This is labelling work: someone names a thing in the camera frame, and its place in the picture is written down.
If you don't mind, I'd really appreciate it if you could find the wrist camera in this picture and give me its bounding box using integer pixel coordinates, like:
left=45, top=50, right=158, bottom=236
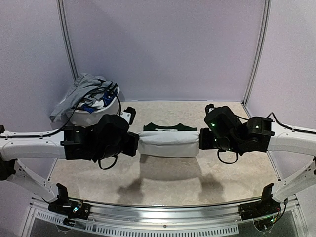
left=205, top=103, right=217, bottom=115
left=120, top=106, right=136, bottom=125

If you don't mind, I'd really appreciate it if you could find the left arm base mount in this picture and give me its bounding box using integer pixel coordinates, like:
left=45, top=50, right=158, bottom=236
left=48, top=200, right=91, bottom=227

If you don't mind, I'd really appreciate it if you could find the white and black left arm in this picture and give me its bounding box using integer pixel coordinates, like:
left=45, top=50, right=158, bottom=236
left=0, top=115, right=139, bottom=214

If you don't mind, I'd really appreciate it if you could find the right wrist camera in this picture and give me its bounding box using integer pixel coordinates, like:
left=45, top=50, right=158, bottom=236
left=205, top=103, right=217, bottom=115

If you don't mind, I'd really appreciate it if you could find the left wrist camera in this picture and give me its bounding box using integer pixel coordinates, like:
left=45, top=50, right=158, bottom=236
left=120, top=106, right=136, bottom=125

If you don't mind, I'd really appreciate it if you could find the white and green raglan shirt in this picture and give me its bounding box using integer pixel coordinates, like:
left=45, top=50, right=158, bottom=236
left=138, top=123, right=200, bottom=158

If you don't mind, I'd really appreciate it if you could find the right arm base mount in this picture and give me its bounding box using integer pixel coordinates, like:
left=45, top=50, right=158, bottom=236
left=238, top=198, right=284, bottom=232

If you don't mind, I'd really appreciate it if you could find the right aluminium corner post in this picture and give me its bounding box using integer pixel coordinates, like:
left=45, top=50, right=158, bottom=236
left=241, top=0, right=271, bottom=107

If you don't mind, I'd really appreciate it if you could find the aluminium corner post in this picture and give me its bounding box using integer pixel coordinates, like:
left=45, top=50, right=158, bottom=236
left=56, top=0, right=79, bottom=81
left=241, top=0, right=271, bottom=107

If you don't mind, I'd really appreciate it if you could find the grey garment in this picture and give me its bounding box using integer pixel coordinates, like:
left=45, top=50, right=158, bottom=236
left=49, top=73, right=118, bottom=122

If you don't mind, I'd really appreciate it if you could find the white plastic laundry basket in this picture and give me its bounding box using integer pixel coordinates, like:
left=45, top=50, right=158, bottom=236
left=70, top=86, right=121, bottom=127

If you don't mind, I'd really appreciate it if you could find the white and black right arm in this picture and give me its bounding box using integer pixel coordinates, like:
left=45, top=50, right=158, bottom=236
left=199, top=104, right=316, bottom=215

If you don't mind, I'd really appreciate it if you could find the blue plaid garment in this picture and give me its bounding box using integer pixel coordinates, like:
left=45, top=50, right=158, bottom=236
left=78, top=89, right=118, bottom=114

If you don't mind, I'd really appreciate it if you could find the left aluminium corner post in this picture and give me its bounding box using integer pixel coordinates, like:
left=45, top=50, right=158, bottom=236
left=56, top=0, right=79, bottom=81

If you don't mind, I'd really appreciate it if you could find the aluminium front rail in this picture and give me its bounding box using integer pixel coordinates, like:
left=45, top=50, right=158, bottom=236
left=22, top=190, right=304, bottom=237

